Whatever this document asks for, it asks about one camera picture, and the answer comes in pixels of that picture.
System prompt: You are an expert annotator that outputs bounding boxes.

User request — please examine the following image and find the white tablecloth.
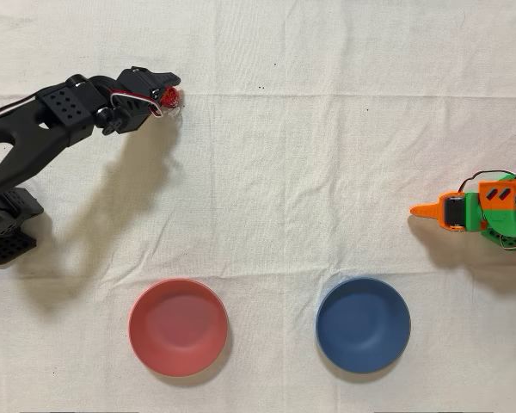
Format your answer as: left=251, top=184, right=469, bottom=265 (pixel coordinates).
left=0, top=0, right=516, bottom=413

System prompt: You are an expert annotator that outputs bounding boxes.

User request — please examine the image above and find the red candy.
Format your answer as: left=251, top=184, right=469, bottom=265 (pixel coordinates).
left=161, top=84, right=185, bottom=120

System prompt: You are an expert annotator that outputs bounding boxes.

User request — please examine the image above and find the black gripper servo cable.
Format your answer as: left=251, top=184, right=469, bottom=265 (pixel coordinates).
left=110, top=89, right=163, bottom=118

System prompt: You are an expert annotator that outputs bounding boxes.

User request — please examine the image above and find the red bowl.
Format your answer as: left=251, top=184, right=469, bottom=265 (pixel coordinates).
left=127, top=277, right=230, bottom=379

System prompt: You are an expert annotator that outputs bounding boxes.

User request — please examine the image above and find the orange gripper servo cable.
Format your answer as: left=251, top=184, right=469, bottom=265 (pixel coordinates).
left=458, top=170, right=516, bottom=194

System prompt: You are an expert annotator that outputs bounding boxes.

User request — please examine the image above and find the black arm servo cable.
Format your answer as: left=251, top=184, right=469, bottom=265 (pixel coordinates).
left=0, top=95, right=39, bottom=121

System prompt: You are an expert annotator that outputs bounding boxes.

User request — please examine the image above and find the blue bowl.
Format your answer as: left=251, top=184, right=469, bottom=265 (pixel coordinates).
left=314, top=275, right=413, bottom=374

